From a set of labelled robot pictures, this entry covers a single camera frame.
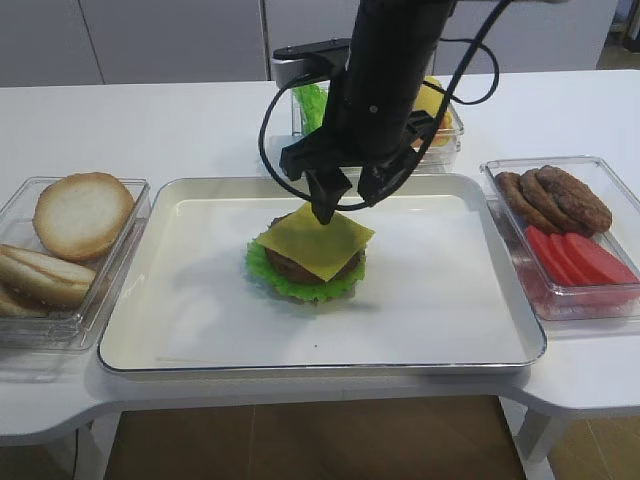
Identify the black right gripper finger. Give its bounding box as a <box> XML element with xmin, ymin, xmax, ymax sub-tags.
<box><xmin>305</xmin><ymin>167</ymin><xmax>351</xmax><ymax>225</ymax></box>
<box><xmin>357</xmin><ymin>162</ymin><xmax>400</xmax><ymax>206</ymax></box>

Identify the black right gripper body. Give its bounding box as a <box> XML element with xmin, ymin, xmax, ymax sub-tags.
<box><xmin>279</xmin><ymin>69</ymin><xmax>435</xmax><ymax>181</ymax></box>

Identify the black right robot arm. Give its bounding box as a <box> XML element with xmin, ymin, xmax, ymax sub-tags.
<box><xmin>272</xmin><ymin>1</ymin><xmax>453</xmax><ymax>225</ymax></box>

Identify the green lettuce leaf in container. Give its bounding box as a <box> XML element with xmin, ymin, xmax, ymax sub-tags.
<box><xmin>294</xmin><ymin>84</ymin><xmax>328</xmax><ymax>135</ymax></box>

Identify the yellow cheese slice stack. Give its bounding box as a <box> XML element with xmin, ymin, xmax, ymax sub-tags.
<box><xmin>412</xmin><ymin>75</ymin><xmax>457</xmax><ymax>149</ymax></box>

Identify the clear lettuce cheese container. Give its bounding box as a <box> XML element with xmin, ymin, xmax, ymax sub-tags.
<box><xmin>290</xmin><ymin>76</ymin><xmax>464</xmax><ymax>166</ymax></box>

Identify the green lettuce under patty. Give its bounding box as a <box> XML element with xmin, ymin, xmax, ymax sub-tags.
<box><xmin>245</xmin><ymin>240</ymin><xmax>366</xmax><ymax>302</ymax></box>

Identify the brown patty on tray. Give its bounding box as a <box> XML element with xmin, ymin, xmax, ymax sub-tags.
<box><xmin>267</xmin><ymin>215</ymin><xmax>357</xmax><ymax>284</ymax></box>

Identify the white rectangular serving tray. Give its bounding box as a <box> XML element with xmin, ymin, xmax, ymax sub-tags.
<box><xmin>99</xmin><ymin>174</ymin><xmax>547</xmax><ymax>374</ymax></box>

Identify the rear brown patty in container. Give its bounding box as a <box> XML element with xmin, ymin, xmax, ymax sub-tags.
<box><xmin>495</xmin><ymin>172</ymin><xmax>561</xmax><ymax>234</ymax></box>

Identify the brown patty in container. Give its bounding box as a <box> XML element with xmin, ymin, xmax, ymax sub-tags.
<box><xmin>536</xmin><ymin>165</ymin><xmax>613</xmax><ymax>233</ymax></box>
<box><xmin>520</xmin><ymin>169</ymin><xmax>594</xmax><ymax>237</ymax></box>
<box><xmin>495</xmin><ymin>172</ymin><xmax>561</xmax><ymax>234</ymax></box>

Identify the middle brown patty in container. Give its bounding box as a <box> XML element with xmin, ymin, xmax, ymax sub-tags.
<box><xmin>520</xmin><ymin>169</ymin><xmax>594</xmax><ymax>237</ymax></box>

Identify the rear red tomato slice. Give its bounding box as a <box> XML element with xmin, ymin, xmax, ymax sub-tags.
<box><xmin>525</xmin><ymin>225</ymin><xmax>577</xmax><ymax>286</ymax></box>

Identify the red tomato slice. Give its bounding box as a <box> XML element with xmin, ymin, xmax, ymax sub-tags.
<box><xmin>549</xmin><ymin>233</ymin><xmax>591</xmax><ymax>286</ymax></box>
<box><xmin>525</xmin><ymin>225</ymin><xmax>577</xmax><ymax>286</ymax></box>
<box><xmin>562</xmin><ymin>233</ymin><xmax>639</xmax><ymax>285</ymax></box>

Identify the middle red tomato slice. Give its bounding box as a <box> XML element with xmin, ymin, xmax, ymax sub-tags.
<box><xmin>549</xmin><ymin>233</ymin><xmax>591</xmax><ymax>286</ymax></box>

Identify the clear patty tomato container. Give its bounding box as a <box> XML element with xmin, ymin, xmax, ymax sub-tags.
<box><xmin>480</xmin><ymin>156</ymin><xmax>639</xmax><ymax>321</ymax></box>

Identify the front brown patty in container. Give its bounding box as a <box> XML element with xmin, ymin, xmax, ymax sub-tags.
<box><xmin>536</xmin><ymin>165</ymin><xmax>613</xmax><ymax>233</ymax></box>

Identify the front red tomato slice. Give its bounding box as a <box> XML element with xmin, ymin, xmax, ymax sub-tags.
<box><xmin>562</xmin><ymin>233</ymin><xmax>639</xmax><ymax>285</ymax></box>

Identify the large round bun half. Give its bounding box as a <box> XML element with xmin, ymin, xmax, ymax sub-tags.
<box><xmin>33</xmin><ymin>172</ymin><xmax>134</xmax><ymax>261</ymax></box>

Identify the clear bun container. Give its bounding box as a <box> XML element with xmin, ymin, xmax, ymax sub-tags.
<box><xmin>1</xmin><ymin>177</ymin><xmax>151</xmax><ymax>350</ymax></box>

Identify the white table leg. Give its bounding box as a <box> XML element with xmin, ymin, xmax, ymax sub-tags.
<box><xmin>499</xmin><ymin>397</ymin><xmax>570</xmax><ymax>480</ymax></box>

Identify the right small bun half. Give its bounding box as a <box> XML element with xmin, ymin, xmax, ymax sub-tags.
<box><xmin>1</xmin><ymin>244</ymin><xmax>96</xmax><ymax>307</ymax></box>

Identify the black cable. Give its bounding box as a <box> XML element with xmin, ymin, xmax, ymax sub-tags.
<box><xmin>257</xmin><ymin>0</ymin><xmax>516</xmax><ymax>210</ymax></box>

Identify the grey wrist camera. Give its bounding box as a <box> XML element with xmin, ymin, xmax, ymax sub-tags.
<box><xmin>271</xmin><ymin>38</ymin><xmax>351</xmax><ymax>88</ymax></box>

